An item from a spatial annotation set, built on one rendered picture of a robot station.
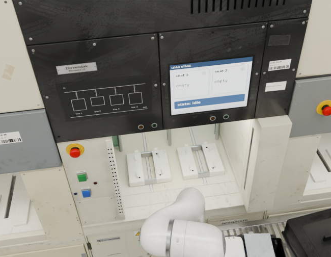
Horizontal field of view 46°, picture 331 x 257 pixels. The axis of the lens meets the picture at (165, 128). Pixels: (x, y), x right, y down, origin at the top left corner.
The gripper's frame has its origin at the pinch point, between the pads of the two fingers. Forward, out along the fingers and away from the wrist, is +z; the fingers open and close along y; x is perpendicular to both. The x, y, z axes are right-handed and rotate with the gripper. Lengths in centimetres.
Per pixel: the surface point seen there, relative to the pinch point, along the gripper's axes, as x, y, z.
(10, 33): 77, -25, -78
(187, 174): -16, -53, -23
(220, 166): -16, -57, -6
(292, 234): -21.8, -21.2, 22.2
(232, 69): 57, -34, -10
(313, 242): -19.5, -15.4, 29.6
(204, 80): 54, -32, -20
